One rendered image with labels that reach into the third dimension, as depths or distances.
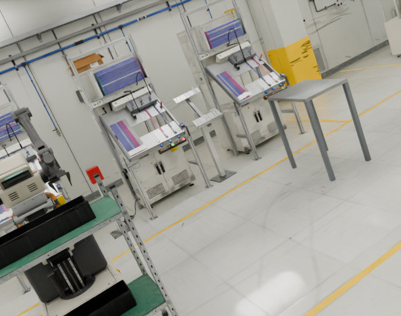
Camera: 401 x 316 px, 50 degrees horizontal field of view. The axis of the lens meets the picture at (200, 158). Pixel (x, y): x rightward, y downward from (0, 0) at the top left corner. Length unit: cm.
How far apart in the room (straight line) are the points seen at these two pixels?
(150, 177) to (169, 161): 30
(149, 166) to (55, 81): 211
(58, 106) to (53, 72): 47
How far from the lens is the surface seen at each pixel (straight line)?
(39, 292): 345
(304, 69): 741
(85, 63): 528
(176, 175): 509
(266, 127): 562
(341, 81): 398
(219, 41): 550
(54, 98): 638
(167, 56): 682
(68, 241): 233
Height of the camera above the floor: 166
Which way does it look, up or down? 16 degrees down
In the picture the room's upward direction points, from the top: 23 degrees counter-clockwise
